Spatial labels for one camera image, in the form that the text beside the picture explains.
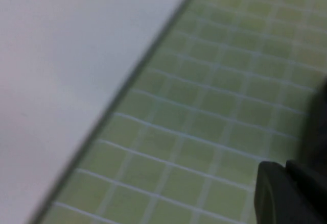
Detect green checkered tablecloth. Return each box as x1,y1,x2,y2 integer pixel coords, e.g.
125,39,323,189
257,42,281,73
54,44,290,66
33,0,327,224

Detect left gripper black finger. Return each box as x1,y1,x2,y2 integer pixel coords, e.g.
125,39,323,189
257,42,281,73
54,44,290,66
254,74,327,224

